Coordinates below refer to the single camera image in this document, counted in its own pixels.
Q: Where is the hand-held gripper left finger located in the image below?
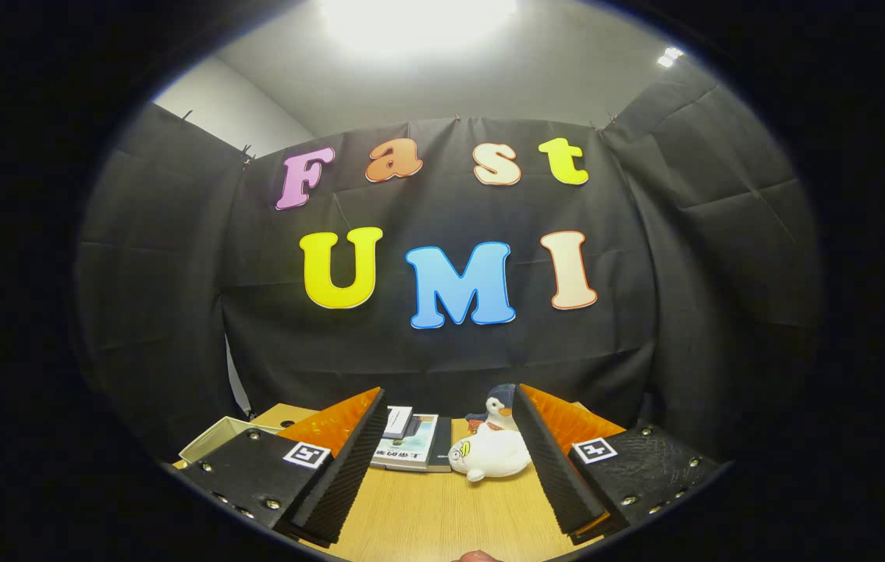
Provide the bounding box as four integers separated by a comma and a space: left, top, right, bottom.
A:
177, 386, 390, 547

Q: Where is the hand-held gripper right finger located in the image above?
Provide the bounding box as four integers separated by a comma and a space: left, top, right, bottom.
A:
510, 382, 728, 546

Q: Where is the green fabric storage box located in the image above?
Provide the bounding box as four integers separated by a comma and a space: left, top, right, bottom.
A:
177, 416, 287, 467

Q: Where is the white seal plush toy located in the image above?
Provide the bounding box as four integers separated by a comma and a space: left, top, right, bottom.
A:
448, 425, 532, 483

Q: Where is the light blue cover book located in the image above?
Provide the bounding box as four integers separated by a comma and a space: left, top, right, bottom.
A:
371, 412, 440, 471

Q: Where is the penguin plush toy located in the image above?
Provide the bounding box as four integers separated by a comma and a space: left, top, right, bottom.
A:
464, 383, 517, 434

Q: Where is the black book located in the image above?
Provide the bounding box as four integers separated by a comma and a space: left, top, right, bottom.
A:
427, 416, 453, 474

